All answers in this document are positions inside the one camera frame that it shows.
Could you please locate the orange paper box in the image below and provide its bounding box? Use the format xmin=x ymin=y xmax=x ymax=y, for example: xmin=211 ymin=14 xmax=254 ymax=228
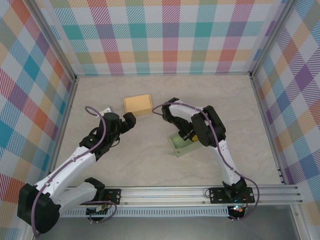
xmin=123 ymin=93 xmax=154 ymax=117

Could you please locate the green paper box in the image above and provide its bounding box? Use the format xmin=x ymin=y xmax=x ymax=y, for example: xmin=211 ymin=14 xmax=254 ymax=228
xmin=168 ymin=132 xmax=202 ymax=159

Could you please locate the small circuit board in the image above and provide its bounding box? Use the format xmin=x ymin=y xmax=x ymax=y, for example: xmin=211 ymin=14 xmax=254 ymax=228
xmin=228 ymin=204 xmax=247 ymax=215
xmin=86 ymin=206 xmax=111 ymax=217

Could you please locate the grey metal panel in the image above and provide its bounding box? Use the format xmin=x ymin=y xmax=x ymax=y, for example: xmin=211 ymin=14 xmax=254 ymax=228
xmin=32 ymin=216 xmax=301 ymax=240

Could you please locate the aluminium table side rail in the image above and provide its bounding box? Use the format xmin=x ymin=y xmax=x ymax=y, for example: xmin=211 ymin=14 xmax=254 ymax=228
xmin=43 ymin=76 xmax=80 ymax=188
xmin=249 ymin=74 xmax=287 ymax=186

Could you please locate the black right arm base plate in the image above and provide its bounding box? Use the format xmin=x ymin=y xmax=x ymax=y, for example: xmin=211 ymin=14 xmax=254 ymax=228
xmin=208 ymin=186 xmax=256 ymax=205

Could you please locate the aluminium mounting rail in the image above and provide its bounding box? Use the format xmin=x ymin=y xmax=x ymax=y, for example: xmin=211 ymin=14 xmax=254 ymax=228
xmin=27 ymin=184 xmax=303 ymax=207

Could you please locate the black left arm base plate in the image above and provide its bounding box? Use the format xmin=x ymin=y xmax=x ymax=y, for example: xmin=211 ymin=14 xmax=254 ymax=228
xmin=75 ymin=188 xmax=123 ymax=206

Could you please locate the slotted grey cable duct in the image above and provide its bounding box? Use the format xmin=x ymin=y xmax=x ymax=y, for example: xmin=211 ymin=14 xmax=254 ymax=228
xmin=39 ymin=206 xmax=230 ymax=218

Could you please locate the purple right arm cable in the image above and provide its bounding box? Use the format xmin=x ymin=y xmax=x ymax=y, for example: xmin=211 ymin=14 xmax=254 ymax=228
xmin=152 ymin=98 xmax=260 ymax=222

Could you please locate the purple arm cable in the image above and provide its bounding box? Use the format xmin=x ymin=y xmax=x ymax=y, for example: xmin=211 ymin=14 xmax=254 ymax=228
xmin=152 ymin=98 xmax=260 ymax=222
xmin=31 ymin=106 xmax=118 ymax=238

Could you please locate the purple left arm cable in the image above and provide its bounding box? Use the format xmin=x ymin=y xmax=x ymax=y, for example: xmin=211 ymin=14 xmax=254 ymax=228
xmin=31 ymin=106 xmax=118 ymax=238

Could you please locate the aluminium frame post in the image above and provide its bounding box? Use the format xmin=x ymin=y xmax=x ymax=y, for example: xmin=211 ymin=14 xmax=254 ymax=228
xmin=28 ymin=0 xmax=78 ymax=82
xmin=248 ymin=0 xmax=300 ymax=81

